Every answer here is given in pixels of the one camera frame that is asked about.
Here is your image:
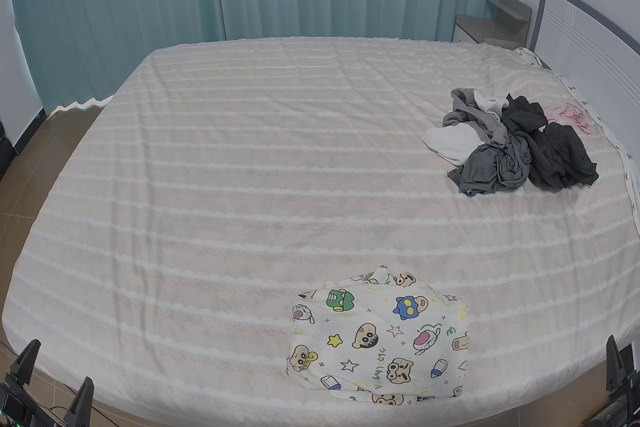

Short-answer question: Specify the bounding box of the grey bedside table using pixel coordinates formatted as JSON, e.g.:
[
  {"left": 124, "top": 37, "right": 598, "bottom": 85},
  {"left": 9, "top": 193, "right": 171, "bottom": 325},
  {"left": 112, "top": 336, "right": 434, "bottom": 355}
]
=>
[{"left": 454, "top": 0, "right": 532, "bottom": 48}]

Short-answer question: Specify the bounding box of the pile of clothes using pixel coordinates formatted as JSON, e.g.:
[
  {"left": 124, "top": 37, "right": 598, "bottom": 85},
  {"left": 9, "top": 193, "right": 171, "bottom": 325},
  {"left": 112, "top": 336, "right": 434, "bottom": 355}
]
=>
[{"left": 422, "top": 87, "right": 600, "bottom": 198}]

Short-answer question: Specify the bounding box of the black padded chair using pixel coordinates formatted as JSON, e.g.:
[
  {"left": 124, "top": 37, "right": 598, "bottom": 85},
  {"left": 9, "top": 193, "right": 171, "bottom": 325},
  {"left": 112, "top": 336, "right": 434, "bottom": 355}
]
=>
[{"left": 0, "top": 122, "right": 12, "bottom": 176}]

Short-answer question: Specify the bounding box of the pale pink printed garment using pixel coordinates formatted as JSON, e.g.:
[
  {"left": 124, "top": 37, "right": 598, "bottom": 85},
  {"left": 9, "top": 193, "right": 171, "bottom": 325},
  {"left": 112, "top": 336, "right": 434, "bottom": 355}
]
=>
[{"left": 544, "top": 104, "right": 594, "bottom": 135}]

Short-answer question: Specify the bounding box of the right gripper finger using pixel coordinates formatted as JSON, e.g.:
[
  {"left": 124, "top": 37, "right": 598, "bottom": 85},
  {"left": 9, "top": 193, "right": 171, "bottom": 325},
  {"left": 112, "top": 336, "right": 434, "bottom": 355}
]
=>
[{"left": 605, "top": 335, "right": 636, "bottom": 397}]

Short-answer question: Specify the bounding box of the bed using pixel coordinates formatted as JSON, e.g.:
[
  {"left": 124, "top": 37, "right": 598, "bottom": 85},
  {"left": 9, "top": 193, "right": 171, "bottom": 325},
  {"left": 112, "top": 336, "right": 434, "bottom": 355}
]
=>
[{"left": 0, "top": 0, "right": 640, "bottom": 422}]

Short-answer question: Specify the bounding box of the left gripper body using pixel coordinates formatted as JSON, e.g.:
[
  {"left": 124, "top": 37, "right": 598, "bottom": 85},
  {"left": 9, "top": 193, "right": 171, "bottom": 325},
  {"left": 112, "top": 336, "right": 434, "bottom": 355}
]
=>
[{"left": 0, "top": 382, "right": 68, "bottom": 427}]

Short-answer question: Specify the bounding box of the white printed pyjama top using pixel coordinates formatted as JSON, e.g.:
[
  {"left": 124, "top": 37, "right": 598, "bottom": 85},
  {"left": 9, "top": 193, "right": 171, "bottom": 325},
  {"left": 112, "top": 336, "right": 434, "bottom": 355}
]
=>
[{"left": 286, "top": 265, "right": 470, "bottom": 407}]

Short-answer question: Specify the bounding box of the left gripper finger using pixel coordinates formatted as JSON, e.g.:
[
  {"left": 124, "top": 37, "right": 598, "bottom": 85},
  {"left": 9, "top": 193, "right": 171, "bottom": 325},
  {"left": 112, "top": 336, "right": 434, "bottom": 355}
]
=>
[
  {"left": 9, "top": 339, "right": 42, "bottom": 388},
  {"left": 66, "top": 376, "right": 96, "bottom": 427}
]

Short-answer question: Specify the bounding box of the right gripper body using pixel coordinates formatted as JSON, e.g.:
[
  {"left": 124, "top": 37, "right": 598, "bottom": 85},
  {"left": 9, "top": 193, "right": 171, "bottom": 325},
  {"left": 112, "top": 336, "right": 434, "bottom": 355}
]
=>
[{"left": 595, "top": 387, "right": 640, "bottom": 427}]

